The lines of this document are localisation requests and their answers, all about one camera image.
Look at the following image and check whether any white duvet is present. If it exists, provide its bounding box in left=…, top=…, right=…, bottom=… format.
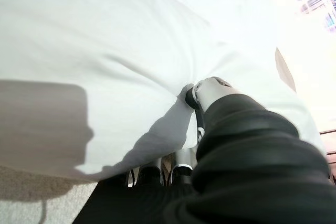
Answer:
left=0, top=0, right=329, bottom=183

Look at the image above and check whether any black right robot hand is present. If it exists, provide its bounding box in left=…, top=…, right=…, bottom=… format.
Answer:
left=70, top=76, right=336, bottom=224

